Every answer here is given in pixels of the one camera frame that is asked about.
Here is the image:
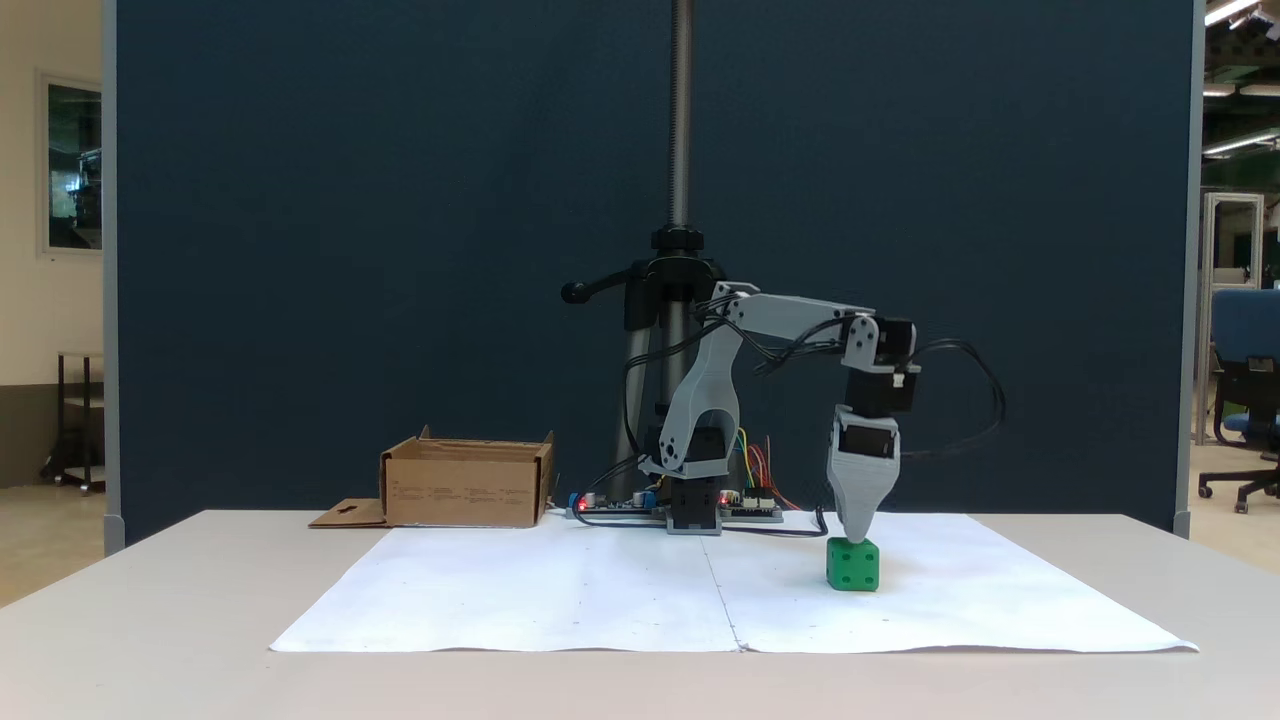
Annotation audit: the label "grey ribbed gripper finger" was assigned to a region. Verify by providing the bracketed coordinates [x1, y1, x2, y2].
[830, 460, 901, 546]

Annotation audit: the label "green dice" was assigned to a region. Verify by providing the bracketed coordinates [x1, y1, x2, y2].
[826, 537, 881, 593]

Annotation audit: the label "white paper sheet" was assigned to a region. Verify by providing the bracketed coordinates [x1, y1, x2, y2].
[270, 515, 743, 654]
[700, 512, 1199, 654]

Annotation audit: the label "blue circuit board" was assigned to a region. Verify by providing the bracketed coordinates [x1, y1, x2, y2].
[565, 490, 669, 519]

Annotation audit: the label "blue office chair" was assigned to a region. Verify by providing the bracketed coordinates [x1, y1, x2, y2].
[1197, 288, 1280, 515]

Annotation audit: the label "brown cardboard box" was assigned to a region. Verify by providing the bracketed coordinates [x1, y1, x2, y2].
[309, 426, 556, 529]

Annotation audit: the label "dark blue partition panel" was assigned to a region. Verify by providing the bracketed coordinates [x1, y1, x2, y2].
[103, 0, 1204, 556]

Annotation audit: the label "black shelf cart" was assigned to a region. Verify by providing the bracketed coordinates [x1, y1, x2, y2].
[40, 350, 106, 496]

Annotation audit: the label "black servo cable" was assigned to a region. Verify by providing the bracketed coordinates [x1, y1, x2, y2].
[573, 455, 661, 527]
[898, 338, 1007, 461]
[720, 508, 829, 539]
[622, 320, 723, 461]
[700, 290, 863, 379]

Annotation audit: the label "orange jumper wire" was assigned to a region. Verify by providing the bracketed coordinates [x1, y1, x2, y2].
[755, 436, 801, 511]

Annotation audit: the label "black camera tripod stand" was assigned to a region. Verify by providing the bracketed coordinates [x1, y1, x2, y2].
[560, 0, 736, 501]

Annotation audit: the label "framed wall window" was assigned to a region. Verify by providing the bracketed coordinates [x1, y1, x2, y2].
[38, 72, 104, 256]

